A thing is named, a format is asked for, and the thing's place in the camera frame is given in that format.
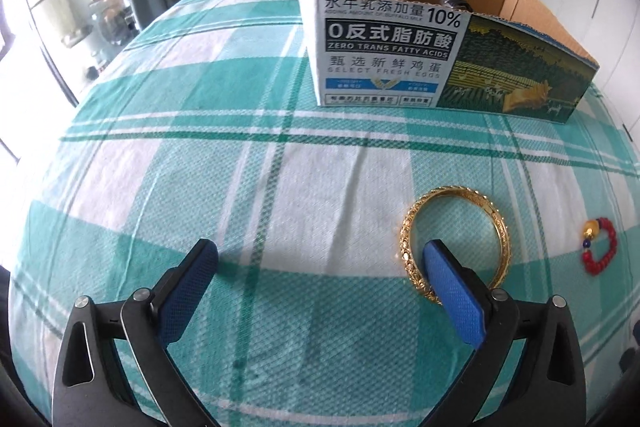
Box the red bead bracelet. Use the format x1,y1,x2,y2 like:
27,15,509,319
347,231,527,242
580,217,619,276

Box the glass sliding door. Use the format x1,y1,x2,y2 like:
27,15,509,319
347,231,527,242
15,0,127,104

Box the clear water jug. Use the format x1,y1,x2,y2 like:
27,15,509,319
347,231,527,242
89,0,134,54

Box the dark framed window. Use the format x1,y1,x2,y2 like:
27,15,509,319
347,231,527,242
0,0,23,158

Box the printed cardboard box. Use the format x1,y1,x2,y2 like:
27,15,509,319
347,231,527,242
294,0,601,126

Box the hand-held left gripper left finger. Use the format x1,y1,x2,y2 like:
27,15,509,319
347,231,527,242
51,238,220,427

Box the green checked bedsheet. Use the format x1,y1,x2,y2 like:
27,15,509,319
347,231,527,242
10,0,640,427

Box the gold bangle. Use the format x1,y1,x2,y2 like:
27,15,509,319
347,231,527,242
398,186,509,306

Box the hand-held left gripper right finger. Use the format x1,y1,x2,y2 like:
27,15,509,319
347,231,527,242
415,239,587,427

